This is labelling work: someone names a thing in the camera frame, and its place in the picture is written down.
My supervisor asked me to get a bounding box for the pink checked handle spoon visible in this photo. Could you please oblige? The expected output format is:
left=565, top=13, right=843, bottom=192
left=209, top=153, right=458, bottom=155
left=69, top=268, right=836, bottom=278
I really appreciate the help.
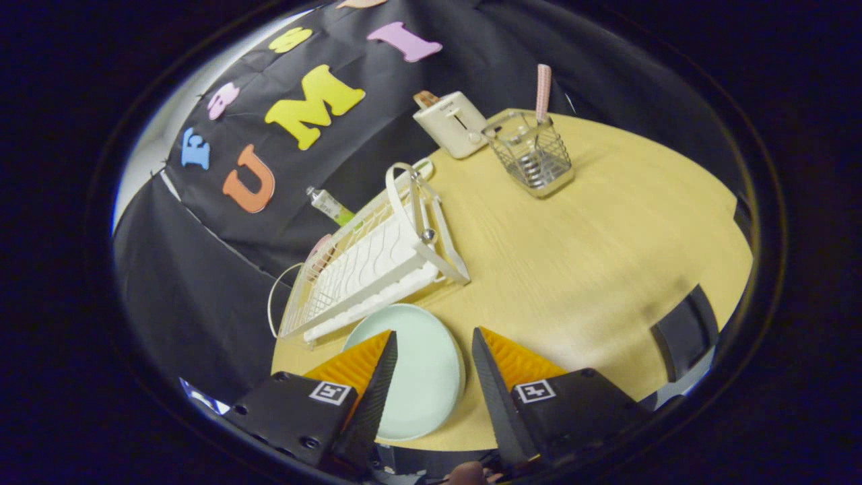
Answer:
left=535, top=64, right=553, bottom=123

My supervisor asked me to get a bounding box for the pale green plate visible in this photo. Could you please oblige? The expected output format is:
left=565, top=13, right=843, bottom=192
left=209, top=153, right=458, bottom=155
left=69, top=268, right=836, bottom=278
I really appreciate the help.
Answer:
left=342, top=303, right=467, bottom=443

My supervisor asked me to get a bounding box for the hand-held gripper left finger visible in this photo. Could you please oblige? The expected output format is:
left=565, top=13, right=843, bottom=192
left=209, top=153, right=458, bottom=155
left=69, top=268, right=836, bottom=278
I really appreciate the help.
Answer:
left=226, top=329, right=399, bottom=472

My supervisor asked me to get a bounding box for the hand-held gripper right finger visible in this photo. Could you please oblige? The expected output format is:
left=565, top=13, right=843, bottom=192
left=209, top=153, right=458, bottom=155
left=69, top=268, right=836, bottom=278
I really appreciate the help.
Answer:
left=471, top=327, right=651, bottom=472

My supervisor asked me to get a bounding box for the green label plastic bottle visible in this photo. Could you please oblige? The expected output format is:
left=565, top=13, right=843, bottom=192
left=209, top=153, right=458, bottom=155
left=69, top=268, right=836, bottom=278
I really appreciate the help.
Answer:
left=306, top=187, right=356, bottom=228

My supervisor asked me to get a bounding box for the black plastic stand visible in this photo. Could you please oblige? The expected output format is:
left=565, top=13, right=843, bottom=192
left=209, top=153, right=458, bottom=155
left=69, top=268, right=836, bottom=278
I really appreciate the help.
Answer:
left=650, top=284, right=720, bottom=383

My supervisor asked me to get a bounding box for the pink bowl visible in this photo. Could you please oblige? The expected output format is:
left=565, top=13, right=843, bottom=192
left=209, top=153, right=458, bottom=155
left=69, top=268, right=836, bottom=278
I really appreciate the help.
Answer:
left=306, top=234, right=334, bottom=280

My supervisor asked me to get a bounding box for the white wire dish rack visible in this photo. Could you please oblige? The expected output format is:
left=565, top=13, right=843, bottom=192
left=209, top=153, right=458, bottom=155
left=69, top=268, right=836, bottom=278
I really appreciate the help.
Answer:
left=267, top=159, right=472, bottom=348

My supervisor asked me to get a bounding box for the metal wire basket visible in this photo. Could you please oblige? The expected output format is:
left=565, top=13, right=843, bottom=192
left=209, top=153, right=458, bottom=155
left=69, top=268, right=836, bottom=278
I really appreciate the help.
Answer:
left=482, top=110, right=576, bottom=199

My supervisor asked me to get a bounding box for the white toaster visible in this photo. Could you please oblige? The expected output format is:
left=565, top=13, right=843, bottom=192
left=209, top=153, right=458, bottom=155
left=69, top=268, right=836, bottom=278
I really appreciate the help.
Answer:
left=413, top=91, right=491, bottom=160

